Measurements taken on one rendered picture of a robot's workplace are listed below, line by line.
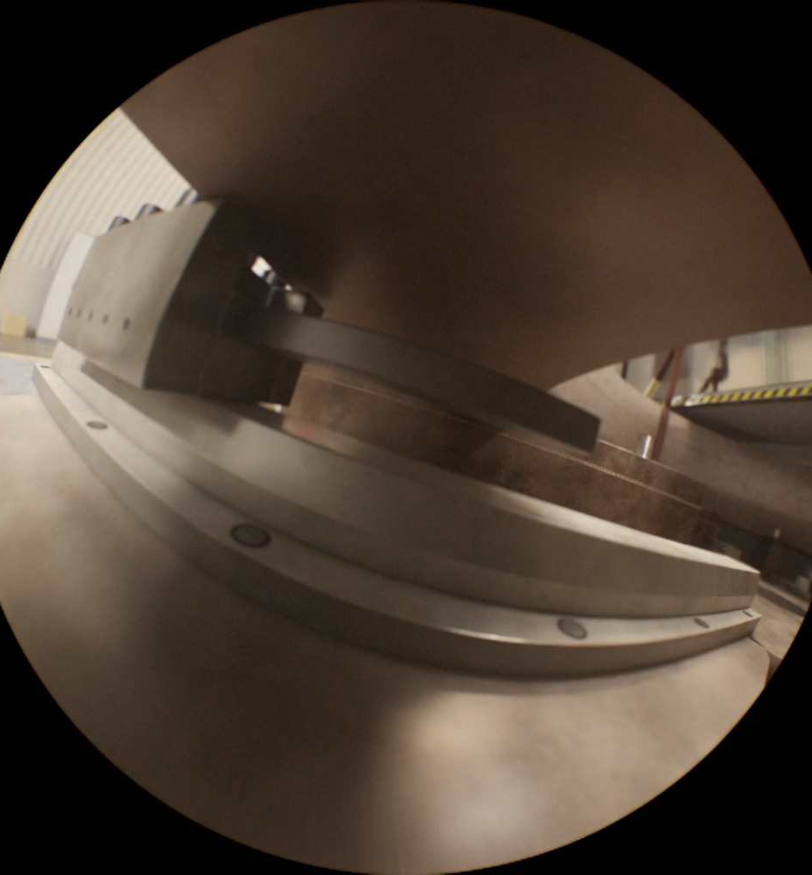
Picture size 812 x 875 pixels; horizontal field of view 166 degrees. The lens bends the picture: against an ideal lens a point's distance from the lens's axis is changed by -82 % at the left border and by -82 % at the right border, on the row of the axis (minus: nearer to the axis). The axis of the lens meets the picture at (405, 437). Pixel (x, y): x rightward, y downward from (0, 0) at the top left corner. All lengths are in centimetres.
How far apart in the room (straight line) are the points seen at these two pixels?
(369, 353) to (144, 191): 755
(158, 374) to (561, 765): 49
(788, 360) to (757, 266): 318
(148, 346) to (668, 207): 42
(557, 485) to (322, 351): 96
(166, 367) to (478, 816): 44
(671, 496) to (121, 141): 858
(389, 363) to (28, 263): 682
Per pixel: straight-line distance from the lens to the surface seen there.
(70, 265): 647
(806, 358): 338
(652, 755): 36
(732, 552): 330
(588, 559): 36
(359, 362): 31
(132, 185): 761
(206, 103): 28
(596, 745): 32
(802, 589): 345
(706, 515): 299
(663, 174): 20
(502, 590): 31
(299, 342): 34
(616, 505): 118
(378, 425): 128
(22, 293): 686
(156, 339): 31
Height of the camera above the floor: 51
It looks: 3 degrees down
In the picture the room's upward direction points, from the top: 19 degrees clockwise
